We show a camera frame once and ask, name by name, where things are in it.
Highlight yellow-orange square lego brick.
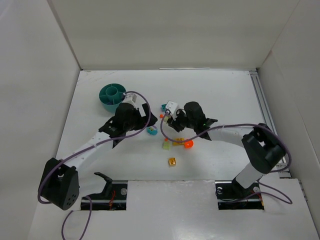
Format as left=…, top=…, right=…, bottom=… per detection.
left=168, top=157, right=177, bottom=167

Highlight teal round divided container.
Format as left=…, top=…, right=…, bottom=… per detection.
left=98, top=83, right=126, bottom=113

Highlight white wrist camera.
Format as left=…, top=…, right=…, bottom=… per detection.
left=122, top=93, right=137, bottom=105
left=165, top=100, right=180, bottom=119

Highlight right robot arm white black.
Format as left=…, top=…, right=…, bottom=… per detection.
left=161, top=101, right=290, bottom=199

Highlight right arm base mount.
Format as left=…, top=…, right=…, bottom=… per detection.
left=215, top=180, right=265, bottom=210

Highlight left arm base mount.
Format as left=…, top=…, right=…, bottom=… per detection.
left=80, top=172, right=128, bottom=211

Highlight yellow lego brick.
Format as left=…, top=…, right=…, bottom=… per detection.
left=172, top=138, right=185, bottom=146

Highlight aluminium rail at table edge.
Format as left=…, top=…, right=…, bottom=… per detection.
left=249, top=70, right=292, bottom=179

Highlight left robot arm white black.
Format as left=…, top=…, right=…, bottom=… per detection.
left=37, top=103, right=158, bottom=211

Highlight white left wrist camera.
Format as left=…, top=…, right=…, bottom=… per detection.
left=122, top=93, right=137, bottom=105

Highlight teal square lego brick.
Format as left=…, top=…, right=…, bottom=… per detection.
left=161, top=104, right=166, bottom=112

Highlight teal egg-shaped lego piece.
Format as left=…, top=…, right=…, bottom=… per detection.
left=146, top=125, right=158, bottom=136

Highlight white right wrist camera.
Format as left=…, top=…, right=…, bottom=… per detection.
left=165, top=100, right=180, bottom=119

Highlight pale green lego brick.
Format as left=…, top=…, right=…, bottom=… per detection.
left=162, top=141, right=171, bottom=150

